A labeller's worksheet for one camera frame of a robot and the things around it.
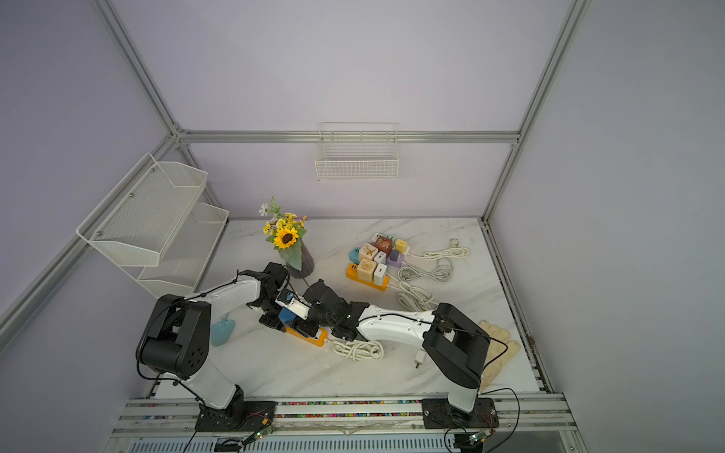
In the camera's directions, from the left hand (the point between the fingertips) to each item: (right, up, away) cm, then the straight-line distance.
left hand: (292, 321), depth 91 cm
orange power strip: (+9, -5, -5) cm, 11 cm away
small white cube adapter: (+29, +21, +7) cm, 36 cm away
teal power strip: (+20, +21, +15) cm, 33 cm away
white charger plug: (+29, +15, +3) cm, 33 cm away
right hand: (+4, +5, -10) cm, 12 cm away
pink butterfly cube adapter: (+25, +23, +7) cm, 34 cm away
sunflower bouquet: (+1, +29, -9) cm, 30 cm away
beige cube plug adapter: (+24, +16, +4) cm, 29 cm away
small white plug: (+40, -9, -9) cm, 42 cm away
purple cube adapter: (+35, +20, +13) cm, 42 cm away
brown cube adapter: (+31, +25, +10) cm, 41 cm away
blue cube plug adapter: (+3, +5, -15) cm, 16 cm away
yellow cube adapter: (+37, +25, +13) cm, 47 cm away
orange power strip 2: (+19, +14, +9) cm, 26 cm away
